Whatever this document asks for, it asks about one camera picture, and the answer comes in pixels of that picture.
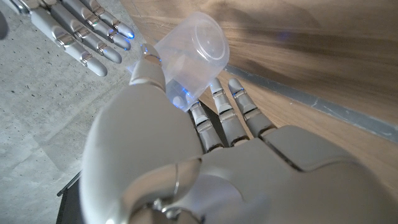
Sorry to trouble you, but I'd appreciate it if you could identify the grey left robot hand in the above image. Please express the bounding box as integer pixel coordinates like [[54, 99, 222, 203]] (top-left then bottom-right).
[[79, 43, 398, 224]]

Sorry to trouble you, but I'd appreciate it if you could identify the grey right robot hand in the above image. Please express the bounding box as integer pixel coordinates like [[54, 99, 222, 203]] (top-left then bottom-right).
[[0, 0, 136, 77]]

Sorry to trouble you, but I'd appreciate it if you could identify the clear plastic measuring cup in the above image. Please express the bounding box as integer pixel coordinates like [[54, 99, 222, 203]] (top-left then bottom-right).
[[127, 11, 230, 113]]

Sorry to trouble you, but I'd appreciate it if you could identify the black backdrop curtain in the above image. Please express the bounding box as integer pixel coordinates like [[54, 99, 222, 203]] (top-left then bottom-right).
[[56, 170, 86, 224]]

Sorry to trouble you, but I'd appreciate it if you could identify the grey tape line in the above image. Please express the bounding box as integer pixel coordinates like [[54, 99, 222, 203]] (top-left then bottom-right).
[[223, 64, 398, 144]]

